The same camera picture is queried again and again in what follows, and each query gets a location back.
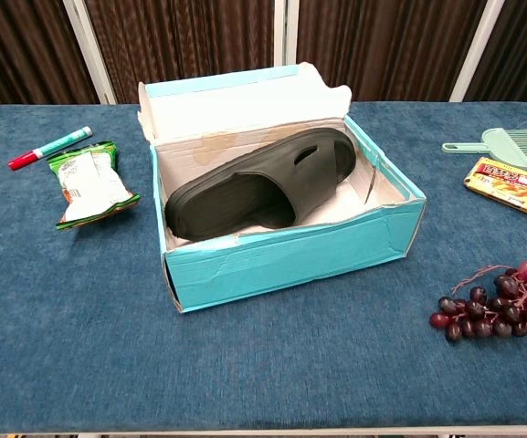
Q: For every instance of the black rubber slipper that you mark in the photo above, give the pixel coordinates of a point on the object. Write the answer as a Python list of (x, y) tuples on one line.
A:
[(245, 191)]

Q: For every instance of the blue table cloth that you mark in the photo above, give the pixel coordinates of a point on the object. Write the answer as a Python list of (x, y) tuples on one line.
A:
[(85, 342)]

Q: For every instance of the mint green dustpan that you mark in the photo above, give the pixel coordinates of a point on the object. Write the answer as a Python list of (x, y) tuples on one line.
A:
[(482, 143)]

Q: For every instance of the green and white snack bag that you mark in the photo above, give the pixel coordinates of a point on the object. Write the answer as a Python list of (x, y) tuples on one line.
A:
[(90, 182)]

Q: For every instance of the white frame post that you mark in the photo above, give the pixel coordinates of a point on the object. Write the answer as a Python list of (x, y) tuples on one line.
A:
[(475, 50), (89, 50), (286, 32)]

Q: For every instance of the dark brown curtain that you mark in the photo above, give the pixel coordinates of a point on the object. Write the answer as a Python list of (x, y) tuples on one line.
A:
[(176, 41)]

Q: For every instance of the bunch of purple grapes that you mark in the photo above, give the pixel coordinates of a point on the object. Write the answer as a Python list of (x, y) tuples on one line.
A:
[(500, 310)]

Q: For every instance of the red and green marker pen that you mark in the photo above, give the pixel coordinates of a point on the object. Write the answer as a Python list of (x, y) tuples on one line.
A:
[(50, 148)]

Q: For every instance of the light blue cardboard shoe box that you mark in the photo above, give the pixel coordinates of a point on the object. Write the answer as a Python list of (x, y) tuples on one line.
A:
[(290, 260)]

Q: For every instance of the yellow and red food box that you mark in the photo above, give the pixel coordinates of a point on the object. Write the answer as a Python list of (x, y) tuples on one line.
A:
[(514, 184)]

